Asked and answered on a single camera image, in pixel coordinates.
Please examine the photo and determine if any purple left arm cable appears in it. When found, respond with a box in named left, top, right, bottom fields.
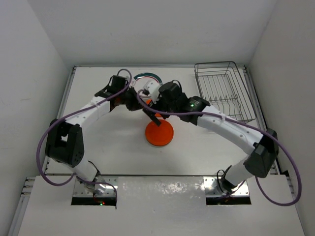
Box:
left=36, top=68, right=133, bottom=197

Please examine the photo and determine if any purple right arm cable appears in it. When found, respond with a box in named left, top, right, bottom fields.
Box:
left=136, top=89, right=302, bottom=207

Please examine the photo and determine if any orange plastic plate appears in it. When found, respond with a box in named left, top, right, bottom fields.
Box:
left=146, top=99, right=162, bottom=118
left=145, top=120, right=174, bottom=147

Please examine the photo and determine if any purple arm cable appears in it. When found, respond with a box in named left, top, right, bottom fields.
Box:
left=36, top=68, right=133, bottom=197
left=136, top=89, right=302, bottom=207

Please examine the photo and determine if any metal base plate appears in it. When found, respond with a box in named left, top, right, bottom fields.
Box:
left=203, top=176, right=250, bottom=198
left=72, top=176, right=119, bottom=197

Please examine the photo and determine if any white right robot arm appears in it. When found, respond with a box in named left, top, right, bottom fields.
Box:
left=142, top=82, right=279, bottom=194

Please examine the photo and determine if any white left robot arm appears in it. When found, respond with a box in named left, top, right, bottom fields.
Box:
left=45, top=74, right=141, bottom=183

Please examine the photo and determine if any plain white plate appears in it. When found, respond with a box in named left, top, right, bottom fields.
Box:
left=132, top=72, right=163, bottom=91

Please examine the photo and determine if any white front cover panel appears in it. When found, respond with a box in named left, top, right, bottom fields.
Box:
left=19, top=177, right=304, bottom=236

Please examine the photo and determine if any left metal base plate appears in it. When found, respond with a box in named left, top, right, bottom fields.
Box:
left=72, top=176, right=119, bottom=197

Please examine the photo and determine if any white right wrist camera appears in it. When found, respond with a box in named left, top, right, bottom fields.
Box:
left=143, top=81, right=161, bottom=103

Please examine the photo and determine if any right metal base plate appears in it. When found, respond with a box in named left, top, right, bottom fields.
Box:
left=203, top=176, right=250, bottom=198

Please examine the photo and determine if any grey wire dish rack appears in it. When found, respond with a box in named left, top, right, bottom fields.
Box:
left=194, top=61, right=256, bottom=123

